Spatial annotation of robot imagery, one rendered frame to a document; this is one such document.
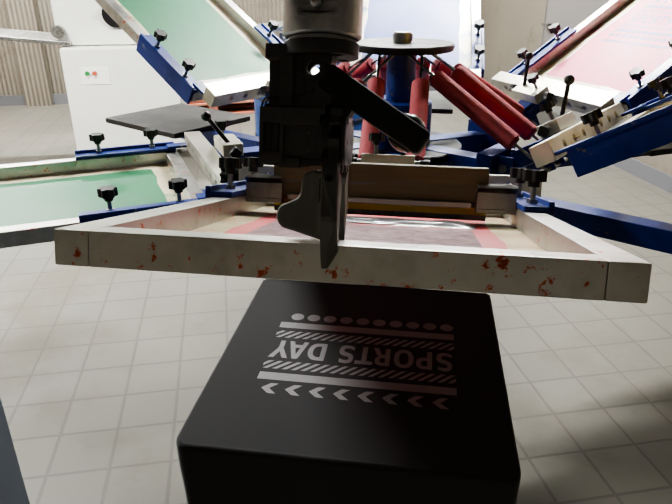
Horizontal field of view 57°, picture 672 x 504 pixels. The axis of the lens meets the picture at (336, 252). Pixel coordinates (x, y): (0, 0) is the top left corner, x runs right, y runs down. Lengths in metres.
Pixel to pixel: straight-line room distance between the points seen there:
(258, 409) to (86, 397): 1.80
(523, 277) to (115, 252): 0.40
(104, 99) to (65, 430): 3.62
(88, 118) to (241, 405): 4.91
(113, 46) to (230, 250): 5.05
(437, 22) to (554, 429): 1.75
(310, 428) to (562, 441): 1.64
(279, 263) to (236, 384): 0.38
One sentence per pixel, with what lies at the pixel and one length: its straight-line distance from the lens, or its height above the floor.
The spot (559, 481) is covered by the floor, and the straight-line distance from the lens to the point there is 2.27.
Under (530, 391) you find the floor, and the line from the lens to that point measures 2.62.
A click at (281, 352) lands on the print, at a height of 0.95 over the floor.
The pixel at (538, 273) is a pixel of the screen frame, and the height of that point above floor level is 1.26.
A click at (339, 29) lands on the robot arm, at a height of 1.47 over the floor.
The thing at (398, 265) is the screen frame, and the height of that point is 1.26.
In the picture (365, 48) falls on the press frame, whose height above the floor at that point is 1.31.
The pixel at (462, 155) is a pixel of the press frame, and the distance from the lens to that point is 1.88.
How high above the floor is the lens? 1.51
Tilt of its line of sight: 24 degrees down
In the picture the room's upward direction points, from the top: straight up
